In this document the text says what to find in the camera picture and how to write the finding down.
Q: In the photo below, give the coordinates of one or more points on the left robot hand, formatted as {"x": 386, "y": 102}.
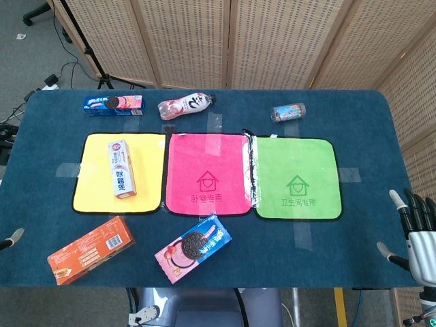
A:
{"x": 12, "y": 237}

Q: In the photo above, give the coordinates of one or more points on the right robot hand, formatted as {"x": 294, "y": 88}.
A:
{"x": 422, "y": 252}

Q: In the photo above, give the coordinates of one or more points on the white toothpaste box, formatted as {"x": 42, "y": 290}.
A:
{"x": 122, "y": 168}

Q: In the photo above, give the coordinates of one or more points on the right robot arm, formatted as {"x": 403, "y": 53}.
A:
{"x": 428, "y": 304}

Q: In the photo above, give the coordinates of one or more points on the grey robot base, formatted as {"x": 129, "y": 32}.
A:
{"x": 204, "y": 308}

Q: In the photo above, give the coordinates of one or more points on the orange cardboard box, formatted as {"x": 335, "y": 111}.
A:
{"x": 92, "y": 250}

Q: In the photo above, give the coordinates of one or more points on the small blue Oreo box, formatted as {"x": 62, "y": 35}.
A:
{"x": 114, "y": 105}

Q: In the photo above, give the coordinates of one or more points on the pink blue Oreo pack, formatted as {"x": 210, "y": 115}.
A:
{"x": 194, "y": 247}

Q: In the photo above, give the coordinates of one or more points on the clear tape piece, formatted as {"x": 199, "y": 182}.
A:
{"x": 68, "y": 170}
{"x": 214, "y": 121}
{"x": 349, "y": 175}
{"x": 302, "y": 235}

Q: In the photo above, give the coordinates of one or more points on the black equipment at table edge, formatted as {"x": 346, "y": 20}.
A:
{"x": 7, "y": 139}

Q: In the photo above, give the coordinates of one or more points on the blue felt table cover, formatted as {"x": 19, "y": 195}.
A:
{"x": 368, "y": 136}

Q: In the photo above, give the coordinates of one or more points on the silver table leg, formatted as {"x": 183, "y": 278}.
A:
{"x": 296, "y": 306}

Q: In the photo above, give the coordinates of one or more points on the yellow cloth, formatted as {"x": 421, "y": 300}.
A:
{"x": 150, "y": 170}

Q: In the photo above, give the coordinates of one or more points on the green cloth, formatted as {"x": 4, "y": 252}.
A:
{"x": 296, "y": 163}

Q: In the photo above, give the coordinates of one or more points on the white power strip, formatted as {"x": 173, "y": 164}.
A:
{"x": 50, "y": 83}

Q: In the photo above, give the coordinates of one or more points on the small clear snack jar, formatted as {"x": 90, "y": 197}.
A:
{"x": 287, "y": 113}

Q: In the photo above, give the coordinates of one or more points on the black tripod stand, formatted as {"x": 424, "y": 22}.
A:
{"x": 89, "y": 51}

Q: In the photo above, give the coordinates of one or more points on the pink cloth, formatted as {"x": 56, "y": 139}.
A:
{"x": 207, "y": 170}

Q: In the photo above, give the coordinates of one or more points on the plastic drink bottle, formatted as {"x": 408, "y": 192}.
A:
{"x": 185, "y": 104}

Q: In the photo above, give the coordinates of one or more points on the black chair base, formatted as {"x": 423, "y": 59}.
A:
{"x": 35, "y": 12}

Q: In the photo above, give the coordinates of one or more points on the woven folding screen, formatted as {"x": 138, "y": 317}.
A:
{"x": 190, "y": 41}

